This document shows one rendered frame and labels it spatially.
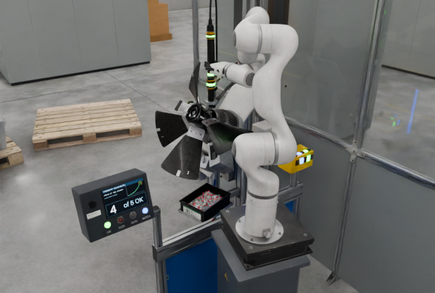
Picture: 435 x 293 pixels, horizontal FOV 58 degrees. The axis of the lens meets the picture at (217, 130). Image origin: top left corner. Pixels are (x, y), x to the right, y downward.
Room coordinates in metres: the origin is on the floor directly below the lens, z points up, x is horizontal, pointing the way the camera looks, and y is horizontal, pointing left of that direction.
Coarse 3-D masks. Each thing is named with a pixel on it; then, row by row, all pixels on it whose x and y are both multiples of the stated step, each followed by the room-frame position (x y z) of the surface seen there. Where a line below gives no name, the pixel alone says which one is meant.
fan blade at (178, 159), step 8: (184, 136) 1.95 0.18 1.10; (184, 144) 1.92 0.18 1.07; (192, 144) 1.92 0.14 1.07; (200, 144) 1.93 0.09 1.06; (176, 152) 1.90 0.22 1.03; (184, 152) 1.89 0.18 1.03; (192, 152) 1.90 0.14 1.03; (200, 152) 1.90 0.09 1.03; (168, 160) 1.88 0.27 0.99; (176, 160) 1.87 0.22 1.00; (184, 160) 1.86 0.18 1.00; (192, 160) 1.86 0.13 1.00; (200, 160) 1.87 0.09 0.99; (168, 168) 1.85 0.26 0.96; (176, 168) 1.84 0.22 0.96; (184, 168) 1.83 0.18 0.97; (192, 168) 1.83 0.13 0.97; (184, 176) 1.81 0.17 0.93; (192, 176) 1.80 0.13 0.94
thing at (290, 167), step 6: (300, 144) 1.91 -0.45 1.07; (300, 150) 1.84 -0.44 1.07; (312, 150) 1.84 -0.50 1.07; (300, 156) 1.78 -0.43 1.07; (306, 156) 1.80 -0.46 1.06; (294, 162) 1.75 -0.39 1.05; (306, 162) 1.81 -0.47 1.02; (312, 162) 1.83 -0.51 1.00; (282, 168) 1.79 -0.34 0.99; (288, 168) 1.76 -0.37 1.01; (294, 168) 1.75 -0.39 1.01; (300, 168) 1.78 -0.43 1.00
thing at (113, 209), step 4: (108, 204) 1.19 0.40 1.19; (112, 204) 1.20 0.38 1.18; (116, 204) 1.20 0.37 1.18; (108, 208) 1.18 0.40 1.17; (112, 208) 1.19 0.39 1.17; (116, 208) 1.20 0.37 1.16; (108, 212) 1.18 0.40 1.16; (112, 212) 1.19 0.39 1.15; (116, 212) 1.19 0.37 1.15; (120, 212) 1.20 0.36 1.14; (108, 216) 1.17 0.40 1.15; (112, 216) 1.18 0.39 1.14
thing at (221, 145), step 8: (208, 128) 1.88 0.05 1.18; (216, 128) 1.87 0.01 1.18; (224, 128) 1.87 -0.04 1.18; (232, 128) 1.87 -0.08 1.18; (240, 128) 1.87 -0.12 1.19; (216, 136) 1.81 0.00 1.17; (224, 136) 1.80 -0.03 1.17; (232, 136) 1.79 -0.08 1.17; (216, 144) 1.76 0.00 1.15; (224, 144) 1.75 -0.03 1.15; (216, 152) 1.72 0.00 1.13; (224, 152) 1.70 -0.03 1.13
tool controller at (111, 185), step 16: (112, 176) 1.31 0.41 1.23; (128, 176) 1.28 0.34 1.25; (144, 176) 1.29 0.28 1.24; (80, 192) 1.17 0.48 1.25; (96, 192) 1.18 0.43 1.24; (112, 192) 1.21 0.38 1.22; (128, 192) 1.24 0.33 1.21; (144, 192) 1.27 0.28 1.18; (80, 208) 1.16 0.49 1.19; (96, 208) 1.16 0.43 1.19; (128, 208) 1.22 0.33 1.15; (80, 224) 1.19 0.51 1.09; (96, 224) 1.15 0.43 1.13; (112, 224) 1.17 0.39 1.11; (128, 224) 1.20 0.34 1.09; (96, 240) 1.13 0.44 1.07
